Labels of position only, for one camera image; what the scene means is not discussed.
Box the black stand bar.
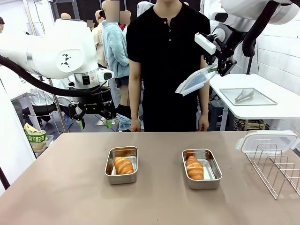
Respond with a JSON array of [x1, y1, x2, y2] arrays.
[[0, 167, 10, 190]]

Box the perforated metal baking tray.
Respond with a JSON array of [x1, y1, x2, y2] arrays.
[[219, 88, 278, 106]]

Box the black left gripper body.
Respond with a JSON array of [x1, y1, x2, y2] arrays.
[[76, 92, 105, 115]]

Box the steel container with wide rim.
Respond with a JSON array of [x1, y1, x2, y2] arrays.
[[181, 149, 223, 190], [104, 146, 139, 185]]

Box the black stand pole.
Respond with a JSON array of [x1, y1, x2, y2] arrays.
[[246, 55, 254, 75]]

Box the white rectangular table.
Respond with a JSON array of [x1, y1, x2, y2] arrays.
[[209, 73, 300, 132]]

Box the mannequin in blue fleece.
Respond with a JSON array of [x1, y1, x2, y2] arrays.
[[102, 0, 145, 132]]

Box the metal tongs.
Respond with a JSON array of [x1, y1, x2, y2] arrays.
[[235, 89, 255, 103]]

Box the clear plastic storage bin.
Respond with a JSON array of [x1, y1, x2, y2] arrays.
[[32, 135, 54, 158]]

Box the green yellow snack bag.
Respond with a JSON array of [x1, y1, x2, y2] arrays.
[[23, 122, 49, 150]]

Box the person's right forearm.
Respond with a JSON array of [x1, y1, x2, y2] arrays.
[[129, 90, 142, 120]]

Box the golden croissant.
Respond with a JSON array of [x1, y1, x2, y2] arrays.
[[185, 155, 204, 180], [113, 156, 135, 175]]

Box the metal wire rack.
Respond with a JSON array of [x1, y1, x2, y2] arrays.
[[243, 142, 300, 200]]

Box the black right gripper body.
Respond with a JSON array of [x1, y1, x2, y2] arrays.
[[203, 34, 235, 66]]

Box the person in black shirt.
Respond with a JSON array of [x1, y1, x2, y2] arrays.
[[126, 0, 211, 132]]

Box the person's left forearm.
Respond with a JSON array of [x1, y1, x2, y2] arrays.
[[198, 92, 209, 117]]

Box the grey metal stand pole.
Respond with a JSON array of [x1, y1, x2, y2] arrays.
[[48, 79, 68, 133]]

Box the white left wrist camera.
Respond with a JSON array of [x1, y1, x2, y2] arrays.
[[97, 69, 115, 83]]

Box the mannequin in beige shirt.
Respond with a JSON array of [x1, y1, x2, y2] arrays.
[[91, 10, 108, 68]]

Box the white panel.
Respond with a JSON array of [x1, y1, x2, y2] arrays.
[[0, 82, 36, 196]]

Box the white desk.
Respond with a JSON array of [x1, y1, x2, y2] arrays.
[[9, 82, 71, 125]]

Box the black left arm hose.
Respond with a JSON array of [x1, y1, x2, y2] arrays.
[[0, 55, 112, 97]]

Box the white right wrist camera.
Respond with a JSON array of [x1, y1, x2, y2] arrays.
[[194, 32, 217, 55]]

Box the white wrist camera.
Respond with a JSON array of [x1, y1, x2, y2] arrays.
[[194, 32, 217, 55], [97, 69, 115, 83]]

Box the clear plastic clip lid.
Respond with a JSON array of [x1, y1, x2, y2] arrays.
[[235, 130, 300, 153], [175, 64, 220, 97]]

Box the person's left hand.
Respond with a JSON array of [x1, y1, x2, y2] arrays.
[[197, 114, 210, 132]]

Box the black office chair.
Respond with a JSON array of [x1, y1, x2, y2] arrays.
[[22, 103, 59, 125]]

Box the person's right hand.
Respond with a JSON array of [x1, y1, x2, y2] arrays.
[[129, 118, 142, 132]]

